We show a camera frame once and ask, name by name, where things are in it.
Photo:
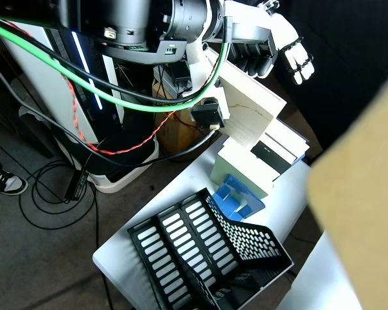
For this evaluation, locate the white-black robot hand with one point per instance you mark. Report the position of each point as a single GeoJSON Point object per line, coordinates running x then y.
{"type": "Point", "coordinates": [286, 32]}
{"type": "Point", "coordinates": [252, 35]}

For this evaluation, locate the cream wood-pattern book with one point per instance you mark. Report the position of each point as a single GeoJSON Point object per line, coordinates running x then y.
{"type": "Point", "coordinates": [245, 106]}

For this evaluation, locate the black cloth backdrop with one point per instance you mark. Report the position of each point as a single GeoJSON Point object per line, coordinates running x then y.
{"type": "Point", "coordinates": [349, 48]}

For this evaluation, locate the black power adapter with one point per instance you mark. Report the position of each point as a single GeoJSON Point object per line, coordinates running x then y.
{"type": "Point", "coordinates": [182, 77]}

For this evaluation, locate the brown cardboard box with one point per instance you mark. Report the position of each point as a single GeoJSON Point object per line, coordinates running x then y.
{"type": "Point", "coordinates": [178, 135]}

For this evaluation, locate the blue plastic bookend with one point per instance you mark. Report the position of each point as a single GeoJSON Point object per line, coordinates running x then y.
{"type": "Point", "coordinates": [245, 203]}

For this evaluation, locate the beige cardboard board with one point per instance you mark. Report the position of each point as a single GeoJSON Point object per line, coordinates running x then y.
{"type": "Point", "coordinates": [368, 193]}

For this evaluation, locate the white plastic base tub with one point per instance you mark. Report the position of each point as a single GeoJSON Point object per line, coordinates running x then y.
{"type": "Point", "coordinates": [126, 179]}

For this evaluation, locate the white column with light strip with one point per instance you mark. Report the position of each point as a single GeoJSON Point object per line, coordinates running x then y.
{"type": "Point", "coordinates": [51, 93]}

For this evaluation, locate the black power brick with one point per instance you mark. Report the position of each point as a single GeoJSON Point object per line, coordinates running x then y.
{"type": "Point", "coordinates": [76, 187]}

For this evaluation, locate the black file rack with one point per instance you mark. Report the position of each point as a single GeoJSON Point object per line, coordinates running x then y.
{"type": "Point", "coordinates": [265, 278]}

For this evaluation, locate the person's foot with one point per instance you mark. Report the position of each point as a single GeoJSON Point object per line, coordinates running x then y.
{"type": "Point", "coordinates": [9, 184]}

